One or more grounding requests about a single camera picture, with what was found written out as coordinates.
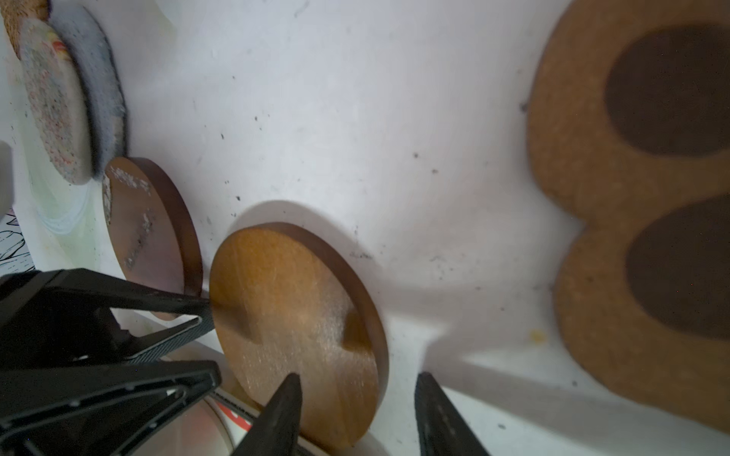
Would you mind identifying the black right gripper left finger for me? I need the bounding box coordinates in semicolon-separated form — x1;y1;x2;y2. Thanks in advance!
231;372;302;456

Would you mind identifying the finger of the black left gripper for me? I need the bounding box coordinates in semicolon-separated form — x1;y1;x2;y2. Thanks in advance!
1;361;222;455
1;269;215;365

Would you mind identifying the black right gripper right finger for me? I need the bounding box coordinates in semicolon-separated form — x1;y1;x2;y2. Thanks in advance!
414;372;490;456

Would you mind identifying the plain brown wooden coaster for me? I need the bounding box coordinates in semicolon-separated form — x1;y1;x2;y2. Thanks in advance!
209;222;389;451

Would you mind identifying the scratched dark brown wooden coaster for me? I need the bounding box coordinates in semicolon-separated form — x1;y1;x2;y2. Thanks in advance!
102;157;203;298

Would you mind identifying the grey-blue braided rope coaster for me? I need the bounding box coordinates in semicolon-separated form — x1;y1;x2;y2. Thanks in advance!
49;3;127;181

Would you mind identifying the round woven rattan coaster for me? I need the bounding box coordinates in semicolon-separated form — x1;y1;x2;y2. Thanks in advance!
1;0;49;58

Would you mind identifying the cork paw print coaster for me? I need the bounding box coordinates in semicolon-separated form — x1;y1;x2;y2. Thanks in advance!
527;1;729;432

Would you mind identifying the white strawberry print tray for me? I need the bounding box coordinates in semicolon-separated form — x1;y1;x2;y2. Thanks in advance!
163;342;260;448

